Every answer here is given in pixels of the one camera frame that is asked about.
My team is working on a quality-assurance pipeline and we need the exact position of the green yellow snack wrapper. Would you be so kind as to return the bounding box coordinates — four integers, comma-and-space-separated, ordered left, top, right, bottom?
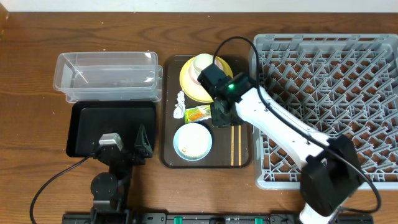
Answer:
184, 105, 211, 124

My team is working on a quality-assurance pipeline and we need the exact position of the cream paper cup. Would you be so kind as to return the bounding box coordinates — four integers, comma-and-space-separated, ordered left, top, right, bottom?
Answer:
193, 54, 213, 77

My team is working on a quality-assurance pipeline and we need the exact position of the light blue bowl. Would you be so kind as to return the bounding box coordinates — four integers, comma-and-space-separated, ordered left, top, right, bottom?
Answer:
173, 123, 213, 161

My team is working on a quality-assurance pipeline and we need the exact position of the white tissue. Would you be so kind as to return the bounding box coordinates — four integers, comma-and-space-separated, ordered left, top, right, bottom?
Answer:
173, 90, 186, 119

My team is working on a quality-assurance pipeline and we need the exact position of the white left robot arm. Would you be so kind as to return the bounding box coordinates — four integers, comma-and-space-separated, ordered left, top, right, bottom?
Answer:
90, 125, 153, 223

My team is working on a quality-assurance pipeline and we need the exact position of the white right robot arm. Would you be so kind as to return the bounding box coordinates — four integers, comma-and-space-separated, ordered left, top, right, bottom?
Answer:
203, 73, 363, 223

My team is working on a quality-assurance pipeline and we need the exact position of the grey dishwasher rack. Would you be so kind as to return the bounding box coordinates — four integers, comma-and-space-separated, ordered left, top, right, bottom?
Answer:
252, 34, 397, 190

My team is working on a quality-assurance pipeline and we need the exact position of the yellow plate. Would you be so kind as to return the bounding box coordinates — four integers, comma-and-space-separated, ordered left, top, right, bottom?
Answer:
179, 56, 233, 103

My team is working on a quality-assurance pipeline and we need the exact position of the pink bowl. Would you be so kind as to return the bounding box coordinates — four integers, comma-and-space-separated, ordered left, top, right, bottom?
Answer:
188, 57, 224, 87

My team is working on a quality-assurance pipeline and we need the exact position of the black plastic bin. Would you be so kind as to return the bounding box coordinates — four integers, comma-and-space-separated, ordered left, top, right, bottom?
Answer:
66, 101, 156, 157

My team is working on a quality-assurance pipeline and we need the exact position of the brown plastic serving tray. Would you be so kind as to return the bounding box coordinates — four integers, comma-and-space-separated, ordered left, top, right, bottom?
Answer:
159, 55, 253, 169

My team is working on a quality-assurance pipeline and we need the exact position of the clear plastic bin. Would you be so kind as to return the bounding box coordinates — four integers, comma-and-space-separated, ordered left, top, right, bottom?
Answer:
53, 52, 163, 103

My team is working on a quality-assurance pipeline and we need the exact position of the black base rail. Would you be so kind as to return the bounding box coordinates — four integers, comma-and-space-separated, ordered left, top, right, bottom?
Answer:
61, 212, 374, 224

